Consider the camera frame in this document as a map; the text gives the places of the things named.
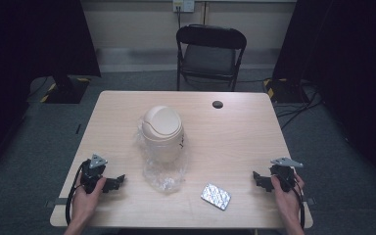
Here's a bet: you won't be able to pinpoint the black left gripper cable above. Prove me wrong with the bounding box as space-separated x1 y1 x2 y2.
65 162 86 227

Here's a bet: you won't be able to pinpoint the person's right hand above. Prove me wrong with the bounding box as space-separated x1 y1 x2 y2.
270 171 306 227

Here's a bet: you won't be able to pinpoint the white wall socket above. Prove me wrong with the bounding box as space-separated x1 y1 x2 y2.
172 0 196 14

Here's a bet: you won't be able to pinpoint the clear plastic bag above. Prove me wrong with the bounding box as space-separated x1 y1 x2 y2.
135 117 189 194

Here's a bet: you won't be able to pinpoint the white swing-lid trash can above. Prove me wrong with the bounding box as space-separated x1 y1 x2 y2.
141 105 185 165

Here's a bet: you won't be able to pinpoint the black floor cables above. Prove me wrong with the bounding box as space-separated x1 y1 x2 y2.
273 81 325 131

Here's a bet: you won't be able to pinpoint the silver foil blister pack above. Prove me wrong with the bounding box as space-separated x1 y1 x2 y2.
200 182 232 212

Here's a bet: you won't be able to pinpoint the black folding chair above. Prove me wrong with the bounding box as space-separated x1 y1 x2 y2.
175 23 248 93

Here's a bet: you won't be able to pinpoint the person's left hand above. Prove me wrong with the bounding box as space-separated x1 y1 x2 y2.
70 175 108 227

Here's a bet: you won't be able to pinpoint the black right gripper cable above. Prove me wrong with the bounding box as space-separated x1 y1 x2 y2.
288 175 306 230

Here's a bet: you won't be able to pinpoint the black curtain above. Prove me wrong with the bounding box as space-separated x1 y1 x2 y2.
272 0 376 194
0 0 102 177

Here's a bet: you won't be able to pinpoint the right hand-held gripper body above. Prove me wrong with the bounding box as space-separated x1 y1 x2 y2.
268 157 305 193

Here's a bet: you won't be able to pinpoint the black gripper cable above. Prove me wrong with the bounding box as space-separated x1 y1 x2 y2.
65 162 86 227
288 175 306 230

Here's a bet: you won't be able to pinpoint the black stand base striped tape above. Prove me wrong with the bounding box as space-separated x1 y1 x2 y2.
262 77 309 104
39 75 91 105

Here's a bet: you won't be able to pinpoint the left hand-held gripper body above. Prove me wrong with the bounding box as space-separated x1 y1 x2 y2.
78 153 109 194

